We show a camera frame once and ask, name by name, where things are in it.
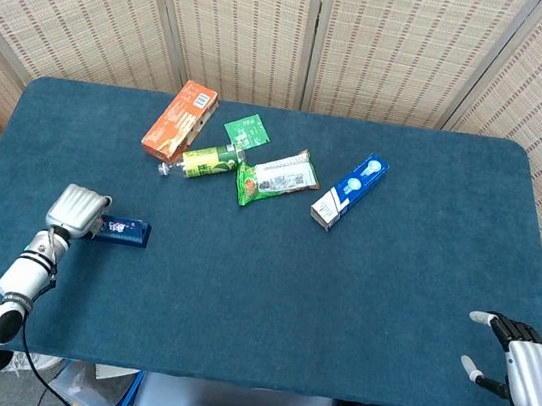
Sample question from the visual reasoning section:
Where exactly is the woven bamboo folding screen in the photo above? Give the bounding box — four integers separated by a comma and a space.
0, 0, 542, 280

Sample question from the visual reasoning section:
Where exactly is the blue light bulb box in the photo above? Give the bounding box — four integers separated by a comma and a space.
307, 145, 393, 241

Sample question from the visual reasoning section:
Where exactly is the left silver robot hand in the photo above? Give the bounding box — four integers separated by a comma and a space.
42, 180, 115, 245

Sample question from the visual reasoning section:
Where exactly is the small green sachet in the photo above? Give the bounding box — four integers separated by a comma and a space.
220, 110, 274, 153

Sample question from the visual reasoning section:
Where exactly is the clear plastic bag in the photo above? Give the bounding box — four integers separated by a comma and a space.
4, 350, 143, 406

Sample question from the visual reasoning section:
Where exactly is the orange carton box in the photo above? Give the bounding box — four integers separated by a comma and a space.
138, 74, 223, 170

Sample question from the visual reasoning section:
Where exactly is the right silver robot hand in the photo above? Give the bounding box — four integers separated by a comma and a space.
454, 307, 542, 406

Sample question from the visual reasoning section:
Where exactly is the green tea bottle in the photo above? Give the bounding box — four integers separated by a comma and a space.
156, 135, 248, 189

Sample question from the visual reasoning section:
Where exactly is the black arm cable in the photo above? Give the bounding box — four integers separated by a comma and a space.
10, 314, 86, 406

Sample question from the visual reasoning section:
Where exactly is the green snack bag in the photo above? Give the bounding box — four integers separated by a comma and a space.
230, 139, 326, 217

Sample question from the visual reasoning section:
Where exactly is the blue table cloth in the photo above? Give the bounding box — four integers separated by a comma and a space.
0, 67, 542, 406

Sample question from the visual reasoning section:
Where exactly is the blue glasses case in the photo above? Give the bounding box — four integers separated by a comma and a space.
91, 213, 153, 250

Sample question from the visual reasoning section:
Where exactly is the white paper sheet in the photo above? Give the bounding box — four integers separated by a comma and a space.
93, 363, 141, 387

